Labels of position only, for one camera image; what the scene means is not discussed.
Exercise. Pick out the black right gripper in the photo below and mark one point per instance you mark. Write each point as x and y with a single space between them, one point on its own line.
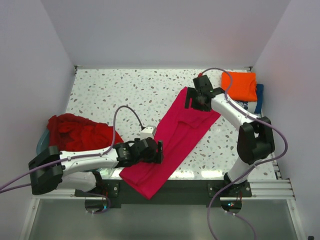
192 93

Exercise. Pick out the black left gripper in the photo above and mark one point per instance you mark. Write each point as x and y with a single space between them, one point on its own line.
155 157

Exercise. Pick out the pink t shirt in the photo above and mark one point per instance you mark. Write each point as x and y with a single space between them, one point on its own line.
180 130

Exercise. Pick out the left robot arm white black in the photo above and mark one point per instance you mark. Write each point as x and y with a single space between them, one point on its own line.
53 169

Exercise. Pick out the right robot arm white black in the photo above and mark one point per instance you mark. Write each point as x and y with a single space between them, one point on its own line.
255 140

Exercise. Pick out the orange folded t shirt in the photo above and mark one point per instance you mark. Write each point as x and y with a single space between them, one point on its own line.
243 86

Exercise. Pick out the blue grey cartoon t shirt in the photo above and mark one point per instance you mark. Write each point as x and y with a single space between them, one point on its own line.
254 107

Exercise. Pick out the red t shirt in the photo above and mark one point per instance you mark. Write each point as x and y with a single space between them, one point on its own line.
75 133

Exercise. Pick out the teal plastic basket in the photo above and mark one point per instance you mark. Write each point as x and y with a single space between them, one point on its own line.
44 142

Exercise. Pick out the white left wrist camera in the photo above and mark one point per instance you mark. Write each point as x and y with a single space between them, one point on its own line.
148 132

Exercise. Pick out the black metal base frame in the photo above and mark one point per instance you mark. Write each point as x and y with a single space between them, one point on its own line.
173 192

